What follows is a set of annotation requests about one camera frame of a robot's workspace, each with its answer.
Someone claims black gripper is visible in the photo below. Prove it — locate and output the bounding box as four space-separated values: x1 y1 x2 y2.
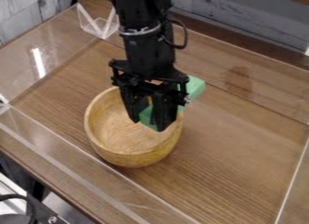
107 27 191 133

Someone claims green rectangular block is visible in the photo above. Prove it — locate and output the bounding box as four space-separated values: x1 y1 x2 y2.
139 75 206 132

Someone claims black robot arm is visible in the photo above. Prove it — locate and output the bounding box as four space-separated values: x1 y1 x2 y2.
109 0 190 132

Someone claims brown wooden bowl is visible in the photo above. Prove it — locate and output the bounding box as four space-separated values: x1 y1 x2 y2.
83 87 183 168

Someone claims clear acrylic corner bracket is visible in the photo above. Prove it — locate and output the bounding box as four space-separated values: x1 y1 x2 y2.
76 4 119 40

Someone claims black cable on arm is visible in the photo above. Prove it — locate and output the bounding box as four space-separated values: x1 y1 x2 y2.
159 18 188 51

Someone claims clear acrylic tray wall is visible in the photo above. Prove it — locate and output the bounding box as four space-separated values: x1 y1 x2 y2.
0 103 200 224

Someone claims black cable lower left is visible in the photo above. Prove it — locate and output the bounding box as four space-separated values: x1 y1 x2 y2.
0 193 45 224

